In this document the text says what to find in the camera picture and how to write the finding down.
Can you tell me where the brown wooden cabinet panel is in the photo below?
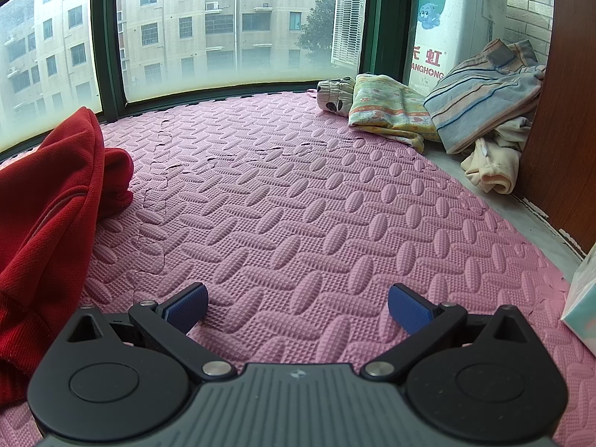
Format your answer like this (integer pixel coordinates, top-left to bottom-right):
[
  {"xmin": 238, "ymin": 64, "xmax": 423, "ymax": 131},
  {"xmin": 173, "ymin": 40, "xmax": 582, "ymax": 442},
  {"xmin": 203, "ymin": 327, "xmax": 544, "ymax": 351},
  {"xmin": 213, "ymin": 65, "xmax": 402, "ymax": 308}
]
[{"xmin": 514, "ymin": 0, "xmax": 596, "ymax": 257}]

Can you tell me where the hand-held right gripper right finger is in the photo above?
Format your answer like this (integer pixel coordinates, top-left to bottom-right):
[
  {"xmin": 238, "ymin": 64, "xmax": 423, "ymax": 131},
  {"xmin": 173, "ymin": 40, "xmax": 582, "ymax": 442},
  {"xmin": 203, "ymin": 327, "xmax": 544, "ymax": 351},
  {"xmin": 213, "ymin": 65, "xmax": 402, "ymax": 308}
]
[{"xmin": 359, "ymin": 283, "xmax": 536, "ymax": 381}]

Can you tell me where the white outdoor air conditioner unit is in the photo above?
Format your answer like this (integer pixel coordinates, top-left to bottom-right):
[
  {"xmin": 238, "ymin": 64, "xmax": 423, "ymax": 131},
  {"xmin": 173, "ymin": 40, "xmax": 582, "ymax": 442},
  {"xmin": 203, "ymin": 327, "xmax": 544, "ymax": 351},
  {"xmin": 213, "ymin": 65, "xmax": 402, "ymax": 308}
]
[{"xmin": 332, "ymin": 0, "xmax": 509, "ymax": 98}]

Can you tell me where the green tree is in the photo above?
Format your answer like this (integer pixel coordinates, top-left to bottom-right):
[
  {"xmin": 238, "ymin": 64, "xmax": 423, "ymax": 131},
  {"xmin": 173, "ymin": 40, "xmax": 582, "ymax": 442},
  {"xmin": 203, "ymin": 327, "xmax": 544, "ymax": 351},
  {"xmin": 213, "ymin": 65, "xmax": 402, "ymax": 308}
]
[{"xmin": 298, "ymin": 0, "xmax": 337, "ymax": 68}]

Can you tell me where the red knit garment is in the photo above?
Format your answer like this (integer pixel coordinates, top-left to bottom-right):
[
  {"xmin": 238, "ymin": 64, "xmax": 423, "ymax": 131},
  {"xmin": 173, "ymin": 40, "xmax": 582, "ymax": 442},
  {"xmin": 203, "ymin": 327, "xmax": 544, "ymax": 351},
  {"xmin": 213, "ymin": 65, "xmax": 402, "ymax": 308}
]
[{"xmin": 0, "ymin": 106, "xmax": 134, "ymax": 406}]

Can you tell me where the blue striped shirt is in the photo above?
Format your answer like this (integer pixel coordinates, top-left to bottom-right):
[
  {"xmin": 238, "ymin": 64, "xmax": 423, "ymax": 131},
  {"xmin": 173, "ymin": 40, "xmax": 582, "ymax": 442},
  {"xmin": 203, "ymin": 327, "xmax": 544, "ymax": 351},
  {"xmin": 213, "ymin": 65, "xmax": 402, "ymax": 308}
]
[{"xmin": 424, "ymin": 38, "xmax": 546, "ymax": 154}]

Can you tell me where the polka dot cloth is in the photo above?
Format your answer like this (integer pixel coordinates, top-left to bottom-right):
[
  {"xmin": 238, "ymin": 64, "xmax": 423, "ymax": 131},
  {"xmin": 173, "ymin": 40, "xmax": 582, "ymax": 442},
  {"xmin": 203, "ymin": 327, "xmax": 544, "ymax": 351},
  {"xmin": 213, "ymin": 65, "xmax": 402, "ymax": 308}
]
[{"xmin": 317, "ymin": 77, "xmax": 358, "ymax": 116}]

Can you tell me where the beige apartment building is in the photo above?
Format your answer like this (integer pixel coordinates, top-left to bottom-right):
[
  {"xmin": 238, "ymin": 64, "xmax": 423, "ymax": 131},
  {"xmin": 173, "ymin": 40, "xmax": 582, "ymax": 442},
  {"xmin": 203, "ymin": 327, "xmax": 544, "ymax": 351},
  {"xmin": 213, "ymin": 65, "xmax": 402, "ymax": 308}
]
[{"xmin": 0, "ymin": 0, "xmax": 338, "ymax": 136}]

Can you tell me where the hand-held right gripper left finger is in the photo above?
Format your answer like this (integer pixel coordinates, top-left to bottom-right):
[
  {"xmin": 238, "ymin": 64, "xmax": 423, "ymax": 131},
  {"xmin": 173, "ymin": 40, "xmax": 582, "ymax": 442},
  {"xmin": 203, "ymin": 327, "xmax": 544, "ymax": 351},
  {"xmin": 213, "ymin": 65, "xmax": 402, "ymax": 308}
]
[{"xmin": 63, "ymin": 283, "xmax": 237, "ymax": 381}]

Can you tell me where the pale green tissue box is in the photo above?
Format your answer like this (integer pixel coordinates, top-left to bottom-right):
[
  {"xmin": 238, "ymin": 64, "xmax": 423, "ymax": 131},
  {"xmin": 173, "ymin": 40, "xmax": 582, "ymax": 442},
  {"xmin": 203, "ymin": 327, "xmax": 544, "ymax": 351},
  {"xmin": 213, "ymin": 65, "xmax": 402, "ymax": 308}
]
[{"xmin": 561, "ymin": 242, "xmax": 596, "ymax": 340}]

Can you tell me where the green window frame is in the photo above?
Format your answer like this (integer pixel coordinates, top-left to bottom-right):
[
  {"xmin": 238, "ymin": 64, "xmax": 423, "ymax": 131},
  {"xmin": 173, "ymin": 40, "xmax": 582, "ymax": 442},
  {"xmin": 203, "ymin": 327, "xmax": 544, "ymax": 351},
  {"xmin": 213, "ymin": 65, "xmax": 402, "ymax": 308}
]
[{"xmin": 0, "ymin": 0, "xmax": 422, "ymax": 154}]

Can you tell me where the yellow patterned cloth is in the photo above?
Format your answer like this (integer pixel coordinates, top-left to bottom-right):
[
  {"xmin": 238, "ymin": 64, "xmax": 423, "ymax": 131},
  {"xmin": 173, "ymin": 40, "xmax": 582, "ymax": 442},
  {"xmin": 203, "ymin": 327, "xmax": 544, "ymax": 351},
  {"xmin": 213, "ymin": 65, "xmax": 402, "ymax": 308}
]
[{"xmin": 348, "ymin": 73, "xmax": 441, "ymax": 146}]

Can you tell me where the pink foam floor mat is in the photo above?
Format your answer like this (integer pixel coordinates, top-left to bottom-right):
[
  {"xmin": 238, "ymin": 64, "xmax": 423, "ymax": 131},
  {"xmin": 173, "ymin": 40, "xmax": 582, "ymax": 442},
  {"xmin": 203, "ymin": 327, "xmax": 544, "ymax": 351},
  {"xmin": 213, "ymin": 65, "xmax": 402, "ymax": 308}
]
[{"xmin": 0, "ymin": 91, "xmax": 571, "ymax": 447}]

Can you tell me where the cream garment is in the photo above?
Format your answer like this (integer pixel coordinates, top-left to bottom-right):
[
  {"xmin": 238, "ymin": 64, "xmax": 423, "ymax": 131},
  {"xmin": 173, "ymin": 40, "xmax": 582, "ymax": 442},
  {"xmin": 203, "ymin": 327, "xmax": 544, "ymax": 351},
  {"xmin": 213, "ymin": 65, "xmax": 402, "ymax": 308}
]
[{"xmin": 461, "ymin": 116, "xmax": 534, "ymax": 195}]

